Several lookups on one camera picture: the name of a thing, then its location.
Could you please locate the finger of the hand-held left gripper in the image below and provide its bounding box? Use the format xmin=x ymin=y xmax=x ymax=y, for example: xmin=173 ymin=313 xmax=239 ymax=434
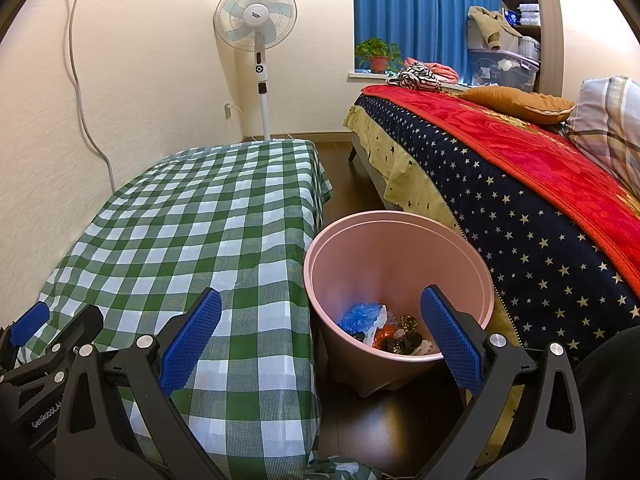
xmin=49 ymin=304 xmax=105 ymax=361
xmin=0 ymin=301 xmax=51 ymax=361

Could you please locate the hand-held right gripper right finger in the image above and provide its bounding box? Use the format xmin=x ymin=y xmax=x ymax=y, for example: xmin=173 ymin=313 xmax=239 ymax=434
xmin=420 ymin=285 xmax=587 ymax=480

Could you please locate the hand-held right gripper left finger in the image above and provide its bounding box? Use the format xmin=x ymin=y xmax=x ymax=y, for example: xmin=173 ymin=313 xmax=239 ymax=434
xmin=54 ymin=287 xmax=223 ymax=480

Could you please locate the black bag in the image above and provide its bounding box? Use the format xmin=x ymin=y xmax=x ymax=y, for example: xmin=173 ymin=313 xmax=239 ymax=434
xmin=350 ymin=330 xmax=426 ymax=356

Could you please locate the leopard print cloth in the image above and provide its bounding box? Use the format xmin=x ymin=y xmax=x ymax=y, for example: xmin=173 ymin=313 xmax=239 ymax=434
xmin=382 ymin=315 xmax=421 ymax=353

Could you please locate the large orange plastic bag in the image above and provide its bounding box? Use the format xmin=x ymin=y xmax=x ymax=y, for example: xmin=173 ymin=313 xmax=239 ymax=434
xmin=372 ymin=327 xmax=401 ymax=351

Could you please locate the white paper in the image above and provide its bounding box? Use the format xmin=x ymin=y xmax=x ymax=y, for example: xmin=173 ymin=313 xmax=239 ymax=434
xmin=362 ymin=307 xmax=390 ymax=347

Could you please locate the blue plastic bag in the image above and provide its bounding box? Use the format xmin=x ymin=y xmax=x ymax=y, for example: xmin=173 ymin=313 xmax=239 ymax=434
xmin=339 ymin=302 xmax=387 ymax=336

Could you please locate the pink plastic bin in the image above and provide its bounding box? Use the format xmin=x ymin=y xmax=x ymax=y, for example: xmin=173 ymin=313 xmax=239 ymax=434
xmin=303 ymin=212 xmax=496 ymax=398

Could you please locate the green checked tablecloth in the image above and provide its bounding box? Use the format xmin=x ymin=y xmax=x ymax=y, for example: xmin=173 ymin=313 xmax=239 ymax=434
xmin=15 ymin=139 xmax=381 ymax=480

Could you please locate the bed with starry navy sheet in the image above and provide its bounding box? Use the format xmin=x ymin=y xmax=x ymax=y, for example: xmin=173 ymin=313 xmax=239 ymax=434
xmin=344 ymin=84 xmax=640 ymax=466

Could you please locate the red blanket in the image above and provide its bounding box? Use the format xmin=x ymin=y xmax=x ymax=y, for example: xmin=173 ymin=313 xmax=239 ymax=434
xmin=360 ymin=84 xmax=640 ymax=296

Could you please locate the orange pillow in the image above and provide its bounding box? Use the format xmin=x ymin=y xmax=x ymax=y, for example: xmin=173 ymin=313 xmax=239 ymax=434
xmin=457 ymin=85 xmax=576 ymax=125

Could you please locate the black and white striped cloth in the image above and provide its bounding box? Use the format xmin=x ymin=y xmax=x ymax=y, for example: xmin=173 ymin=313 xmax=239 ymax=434
xmin=386 ymin=62 xmax=443 ymax=93

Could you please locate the plaid pillow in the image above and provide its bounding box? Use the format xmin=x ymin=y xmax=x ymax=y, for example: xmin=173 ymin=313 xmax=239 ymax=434
xmin=565 ymin=76 xmax=640 ymax=196

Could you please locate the clear plastic storage box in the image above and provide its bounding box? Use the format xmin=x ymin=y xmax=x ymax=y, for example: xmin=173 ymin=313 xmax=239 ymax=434
xmin=467 ymin=47 xmax=541 ymax=93

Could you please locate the potted green plant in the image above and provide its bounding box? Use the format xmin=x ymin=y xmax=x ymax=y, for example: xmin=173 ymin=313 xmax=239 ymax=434
xmin=355 ymin=37 xmax=403 ymax=75

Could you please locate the grey plastic storage box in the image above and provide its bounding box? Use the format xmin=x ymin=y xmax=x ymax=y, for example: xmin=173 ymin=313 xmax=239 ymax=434
xmin=517 ymin=35 xmax=543 ymax=63

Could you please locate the beige jacket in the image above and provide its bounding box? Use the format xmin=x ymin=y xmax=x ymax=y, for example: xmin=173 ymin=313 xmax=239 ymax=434
xmin=467 ymin=6 xmax=523 ymax=52

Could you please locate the wooden bookshelf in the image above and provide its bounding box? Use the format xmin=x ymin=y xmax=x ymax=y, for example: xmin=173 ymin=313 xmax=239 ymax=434
xmin=497 ymin=0 xmax=563 ymax=96

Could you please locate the blue curtain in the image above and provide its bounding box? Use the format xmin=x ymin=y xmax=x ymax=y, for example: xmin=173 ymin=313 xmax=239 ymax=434
xmin=352 ymin=0 xmax=502 ymax=76

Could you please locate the white standing fan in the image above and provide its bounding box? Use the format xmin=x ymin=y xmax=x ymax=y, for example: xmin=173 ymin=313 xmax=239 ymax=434
xmin=213 ymin=0 xmax=299 ymax=142

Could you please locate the grey wall cable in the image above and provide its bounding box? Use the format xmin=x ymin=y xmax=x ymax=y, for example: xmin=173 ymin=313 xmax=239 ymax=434
xmin=70 ymin=0 xmax=118 ymax=193

